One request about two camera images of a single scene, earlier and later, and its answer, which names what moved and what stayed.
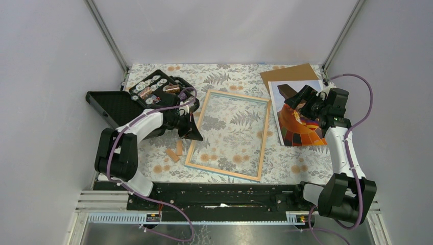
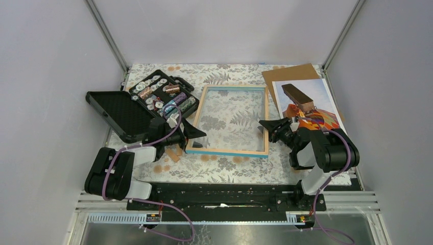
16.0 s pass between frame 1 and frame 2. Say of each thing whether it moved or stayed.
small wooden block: stayed
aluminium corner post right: stayed
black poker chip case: stayed
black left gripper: moved
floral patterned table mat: stayed
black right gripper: moved
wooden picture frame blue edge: moved
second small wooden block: stayed
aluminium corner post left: stayed
